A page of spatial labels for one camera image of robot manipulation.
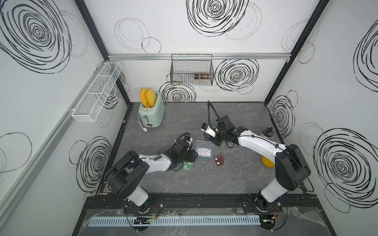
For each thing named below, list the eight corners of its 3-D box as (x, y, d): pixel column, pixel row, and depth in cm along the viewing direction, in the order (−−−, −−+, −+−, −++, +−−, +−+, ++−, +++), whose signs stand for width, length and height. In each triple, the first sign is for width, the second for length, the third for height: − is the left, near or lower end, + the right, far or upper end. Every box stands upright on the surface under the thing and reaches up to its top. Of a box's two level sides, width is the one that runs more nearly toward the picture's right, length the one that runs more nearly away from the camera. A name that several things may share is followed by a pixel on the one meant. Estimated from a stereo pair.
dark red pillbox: (218, 166, 89) (219, 165, 87) (213, 158, 92) (213, 157, 91) (226, 162, 91) (226, 161, 89) (220, 154, 94) (220, 153, 92)
